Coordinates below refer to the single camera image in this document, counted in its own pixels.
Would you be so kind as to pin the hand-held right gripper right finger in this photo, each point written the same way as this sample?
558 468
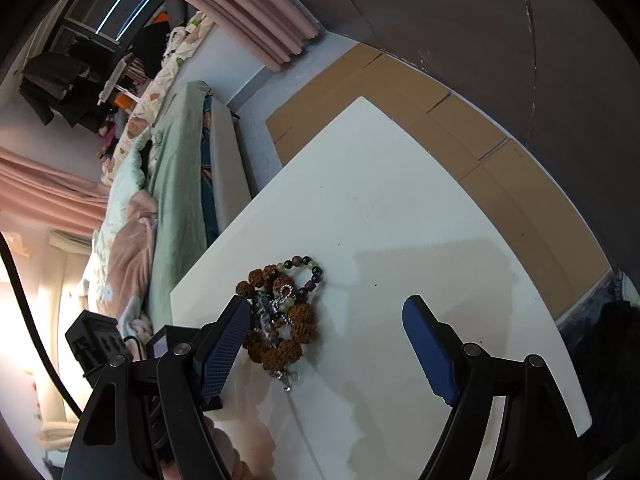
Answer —
430 355

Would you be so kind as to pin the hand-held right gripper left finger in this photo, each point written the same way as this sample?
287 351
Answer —
225 347

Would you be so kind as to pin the person's left hand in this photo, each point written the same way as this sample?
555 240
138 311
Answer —
235 450

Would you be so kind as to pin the pink floral fleece blanket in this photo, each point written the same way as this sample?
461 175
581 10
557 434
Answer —
130 250

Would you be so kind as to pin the bed with green sheet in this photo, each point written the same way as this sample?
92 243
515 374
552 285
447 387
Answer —
175 200

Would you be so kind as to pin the pink curtain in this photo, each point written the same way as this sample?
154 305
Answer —
240 10
50 190

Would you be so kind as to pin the light green quilt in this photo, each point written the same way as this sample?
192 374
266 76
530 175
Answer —
125 170

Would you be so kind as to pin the dark cloth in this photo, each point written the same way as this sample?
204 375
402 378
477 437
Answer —
615 360

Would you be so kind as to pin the flat cardboard sheet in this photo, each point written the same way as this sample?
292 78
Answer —
450 125

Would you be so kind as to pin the orange box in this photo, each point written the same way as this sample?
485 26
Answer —
122 101

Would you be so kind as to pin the floral window seat mat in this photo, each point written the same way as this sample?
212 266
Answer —
150 95

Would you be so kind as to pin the hanging dark clothes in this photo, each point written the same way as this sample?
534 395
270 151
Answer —
55 85

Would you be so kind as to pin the white folding stand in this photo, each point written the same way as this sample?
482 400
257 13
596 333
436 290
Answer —
117 77

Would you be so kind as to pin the black bag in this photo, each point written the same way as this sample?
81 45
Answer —
150 47

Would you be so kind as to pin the dark framed window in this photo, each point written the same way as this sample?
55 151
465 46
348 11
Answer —
105 5

